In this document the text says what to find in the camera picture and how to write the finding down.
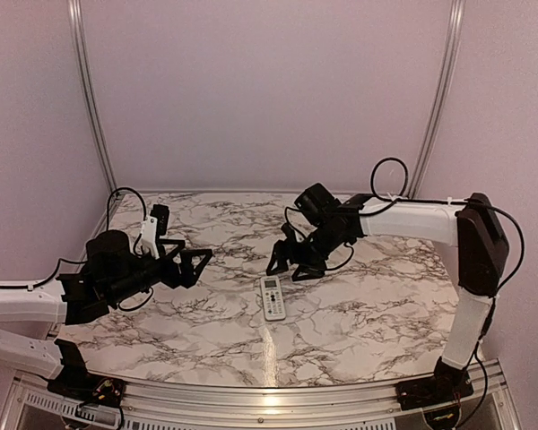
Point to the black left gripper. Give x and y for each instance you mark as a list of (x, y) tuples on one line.
[(186, 276)]

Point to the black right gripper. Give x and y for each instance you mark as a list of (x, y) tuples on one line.
[(281, 250)]

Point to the grey white remote control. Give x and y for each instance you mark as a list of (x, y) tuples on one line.
[(272, 299)]

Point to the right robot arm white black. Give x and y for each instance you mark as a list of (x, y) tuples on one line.
[(471, 226)]

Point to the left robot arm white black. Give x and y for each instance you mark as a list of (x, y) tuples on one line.
[(111, 274)]

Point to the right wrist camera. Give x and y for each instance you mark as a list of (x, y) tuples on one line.
[(289, 232)]

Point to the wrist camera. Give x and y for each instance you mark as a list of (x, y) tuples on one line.
[(154, 227), (289, 232)]

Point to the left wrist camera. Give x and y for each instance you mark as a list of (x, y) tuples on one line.
[(154, 227)]

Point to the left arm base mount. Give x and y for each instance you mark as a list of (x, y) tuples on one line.
[(77, 382)]

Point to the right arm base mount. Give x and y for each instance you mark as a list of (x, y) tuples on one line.
[(446, 384)]

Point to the front aluminium rail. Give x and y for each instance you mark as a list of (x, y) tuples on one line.
[(484, 402)]

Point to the left aluminium frame post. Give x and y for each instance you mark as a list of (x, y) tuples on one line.
[(83, 64)]

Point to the aluminium frame post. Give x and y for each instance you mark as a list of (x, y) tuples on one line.
[(83, 64), (444, 83)]

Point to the right aluminium frame post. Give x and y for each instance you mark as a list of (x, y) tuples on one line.
[(444, 83)]

